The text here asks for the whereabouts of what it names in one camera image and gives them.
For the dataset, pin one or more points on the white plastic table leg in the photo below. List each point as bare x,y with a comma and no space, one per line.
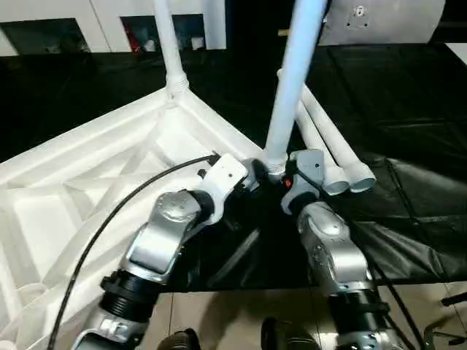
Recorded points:
321,153
339,138
171,43
292,73

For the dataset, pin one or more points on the white plastic table top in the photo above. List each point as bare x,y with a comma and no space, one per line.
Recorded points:
91,164

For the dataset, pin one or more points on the black work mat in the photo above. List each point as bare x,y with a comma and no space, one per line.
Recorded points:
401,109

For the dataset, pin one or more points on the small tan label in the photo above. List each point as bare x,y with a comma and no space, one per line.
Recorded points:
283,32

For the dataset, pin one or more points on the small white jar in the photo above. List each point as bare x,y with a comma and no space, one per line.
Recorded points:
149,45
197,43

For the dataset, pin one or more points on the black cabinet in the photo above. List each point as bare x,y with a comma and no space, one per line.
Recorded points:
255,22

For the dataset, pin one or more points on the right robot leg dark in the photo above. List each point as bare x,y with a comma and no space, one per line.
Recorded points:
288,337

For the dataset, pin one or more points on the robot leg dark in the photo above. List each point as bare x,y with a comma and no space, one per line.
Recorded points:
288,337
180,340

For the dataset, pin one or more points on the left robot leg dark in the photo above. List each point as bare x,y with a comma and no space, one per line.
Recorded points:
180,340

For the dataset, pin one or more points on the white flat board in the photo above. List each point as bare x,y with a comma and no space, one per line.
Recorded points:
458,51

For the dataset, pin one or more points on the white cabinet with glass doors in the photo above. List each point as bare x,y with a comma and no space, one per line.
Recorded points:
102,18

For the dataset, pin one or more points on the black table frame leg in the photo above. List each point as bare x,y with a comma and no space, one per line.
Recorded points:
454,299

